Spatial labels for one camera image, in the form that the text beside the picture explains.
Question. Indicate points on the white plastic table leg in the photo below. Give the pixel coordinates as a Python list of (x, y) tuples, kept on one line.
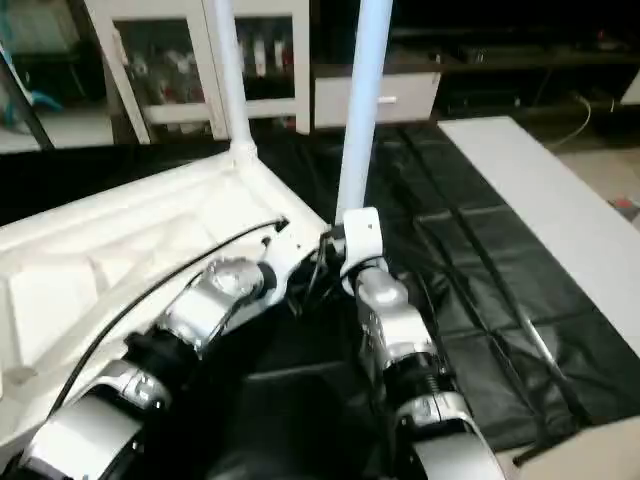
[(235, 75), (362, 125)]

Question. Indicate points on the white plastic table top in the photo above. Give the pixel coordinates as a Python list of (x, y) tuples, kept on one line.
[(100, 240)]

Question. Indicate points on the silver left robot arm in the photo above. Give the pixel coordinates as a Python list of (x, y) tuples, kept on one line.
[(200, 310)]

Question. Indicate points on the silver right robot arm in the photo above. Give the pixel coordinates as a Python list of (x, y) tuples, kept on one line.
[(395, 320)]

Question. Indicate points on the black work mat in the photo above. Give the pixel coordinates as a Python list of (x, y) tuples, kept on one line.
[(475, 250)]

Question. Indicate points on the white drawer cabinet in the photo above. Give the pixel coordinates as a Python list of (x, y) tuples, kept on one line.
[(415, 95)]

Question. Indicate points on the white glass door cabinet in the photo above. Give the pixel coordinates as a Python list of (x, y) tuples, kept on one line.
[(200, 107)]

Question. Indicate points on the white flat board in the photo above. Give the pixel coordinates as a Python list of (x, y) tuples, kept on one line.
[(550, 200)]

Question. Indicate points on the black low desk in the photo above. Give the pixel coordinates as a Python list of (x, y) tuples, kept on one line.
[(525, 65)]

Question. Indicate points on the small red floor item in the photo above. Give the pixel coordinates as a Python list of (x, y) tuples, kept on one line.
[(625, 202)]

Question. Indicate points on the grey pole stand blue brackets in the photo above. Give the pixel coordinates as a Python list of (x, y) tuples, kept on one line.
[(40, 100)]

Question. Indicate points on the white side cabinet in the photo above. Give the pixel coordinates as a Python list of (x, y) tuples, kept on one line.
[(634, 87)]

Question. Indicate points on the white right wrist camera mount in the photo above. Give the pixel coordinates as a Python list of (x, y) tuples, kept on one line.
[(362, 235)]

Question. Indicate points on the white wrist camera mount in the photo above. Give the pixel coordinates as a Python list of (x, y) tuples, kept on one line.
[(290, 255), (362, 235)]

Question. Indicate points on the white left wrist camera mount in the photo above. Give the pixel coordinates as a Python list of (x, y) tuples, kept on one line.
[(290, 255)]

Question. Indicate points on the black metal table frame leg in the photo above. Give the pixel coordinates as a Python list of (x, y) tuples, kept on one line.
[(535, 450)]

